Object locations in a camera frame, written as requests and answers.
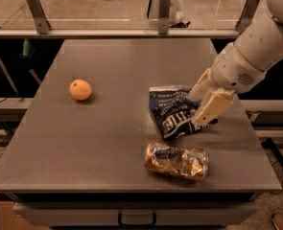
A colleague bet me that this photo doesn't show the orange fruit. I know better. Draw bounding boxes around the orange fruit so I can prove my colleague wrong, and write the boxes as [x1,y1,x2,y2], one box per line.
[69,79,92,101]

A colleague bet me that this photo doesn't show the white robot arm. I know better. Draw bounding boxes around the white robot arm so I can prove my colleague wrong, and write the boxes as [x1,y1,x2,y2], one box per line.
[188,0,283,125]

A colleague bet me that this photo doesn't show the grey table drawer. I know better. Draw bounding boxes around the grey table drawer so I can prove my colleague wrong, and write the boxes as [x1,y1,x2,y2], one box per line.
[13,201,257,227]

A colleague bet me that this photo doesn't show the middle metal bracket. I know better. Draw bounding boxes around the middle metal bracket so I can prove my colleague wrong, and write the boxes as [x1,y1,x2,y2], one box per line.
[157,0,171,35]

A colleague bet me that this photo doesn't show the right metal bracket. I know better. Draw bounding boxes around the right metal bracket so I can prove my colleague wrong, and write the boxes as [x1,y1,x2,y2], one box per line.
[235,0,261,34]

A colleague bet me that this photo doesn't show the black drawer handle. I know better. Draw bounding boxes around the black drawer handle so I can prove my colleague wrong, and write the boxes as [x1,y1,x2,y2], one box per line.
[117,212,156,227]

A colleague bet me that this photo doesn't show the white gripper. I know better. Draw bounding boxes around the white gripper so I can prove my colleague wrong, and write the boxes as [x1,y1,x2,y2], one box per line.
[188,43,267,126]

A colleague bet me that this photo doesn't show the crushed orange soda can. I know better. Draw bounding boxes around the crushed orange soda can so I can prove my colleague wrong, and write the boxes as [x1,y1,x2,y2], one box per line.
[145,142,208,181]

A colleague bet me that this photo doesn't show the blue chip bag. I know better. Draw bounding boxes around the blue chip bag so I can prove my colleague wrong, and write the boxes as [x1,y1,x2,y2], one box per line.
[150,85,218,141]

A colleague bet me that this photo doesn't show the metal bracket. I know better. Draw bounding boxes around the metal bracket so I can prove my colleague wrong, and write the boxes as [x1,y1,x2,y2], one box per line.
[26,0,51,35]
[157,0,171,35]
[235,0,261,34]

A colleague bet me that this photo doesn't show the left metal bracket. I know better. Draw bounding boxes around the left metal bracket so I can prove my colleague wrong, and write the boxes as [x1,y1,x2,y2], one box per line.
[26,0,51,35]

